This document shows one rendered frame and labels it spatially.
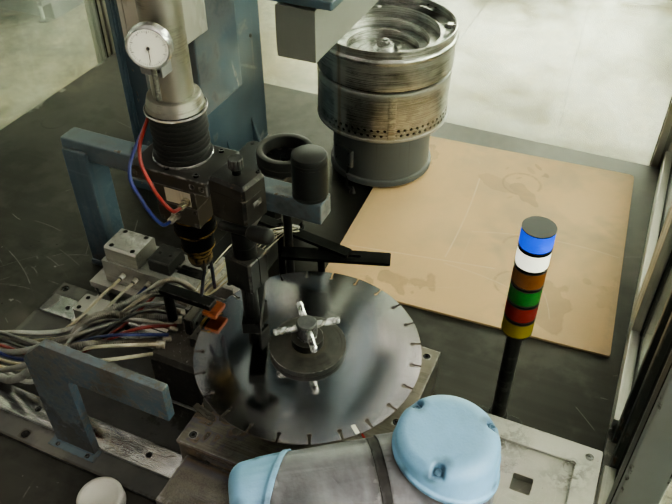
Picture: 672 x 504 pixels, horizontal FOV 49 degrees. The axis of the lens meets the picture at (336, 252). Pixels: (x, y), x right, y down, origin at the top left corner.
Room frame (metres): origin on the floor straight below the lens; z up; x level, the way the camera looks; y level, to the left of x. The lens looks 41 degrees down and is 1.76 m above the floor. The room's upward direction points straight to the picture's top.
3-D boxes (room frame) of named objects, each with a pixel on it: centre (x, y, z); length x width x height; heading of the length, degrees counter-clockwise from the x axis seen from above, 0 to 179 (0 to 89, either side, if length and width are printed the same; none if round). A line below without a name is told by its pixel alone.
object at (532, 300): (0.74, -0.26, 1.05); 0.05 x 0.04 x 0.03; 156
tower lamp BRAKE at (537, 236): (0.74, -0.26, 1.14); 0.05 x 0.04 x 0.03; 156
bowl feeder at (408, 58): (1.50, -0.11, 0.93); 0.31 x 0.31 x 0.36
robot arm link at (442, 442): (0.31, -0.08, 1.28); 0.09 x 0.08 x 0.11; 100
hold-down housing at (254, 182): (0.73, 0.12, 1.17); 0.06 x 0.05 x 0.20; 57
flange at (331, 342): (0.73, 0.04, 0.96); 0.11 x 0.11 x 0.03
